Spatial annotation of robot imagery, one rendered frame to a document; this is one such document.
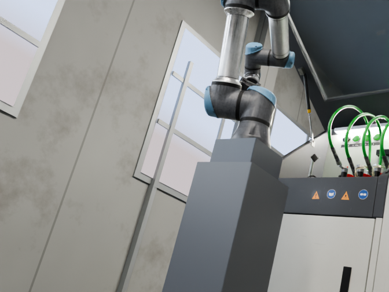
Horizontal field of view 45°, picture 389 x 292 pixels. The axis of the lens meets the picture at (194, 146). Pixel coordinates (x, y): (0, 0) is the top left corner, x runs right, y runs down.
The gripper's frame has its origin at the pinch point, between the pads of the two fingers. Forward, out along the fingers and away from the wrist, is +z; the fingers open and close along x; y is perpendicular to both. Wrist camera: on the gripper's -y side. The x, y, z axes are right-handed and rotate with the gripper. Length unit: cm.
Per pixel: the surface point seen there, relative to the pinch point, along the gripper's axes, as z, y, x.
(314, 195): 11.1, -40.0, -19.0
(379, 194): 24, -55, 1
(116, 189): -85, 42, -136
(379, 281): 49, -62, -17
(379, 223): 33, -57, -6
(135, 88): -133, 63, -83
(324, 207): 17, -44, -18
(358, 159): -50, -70, -21
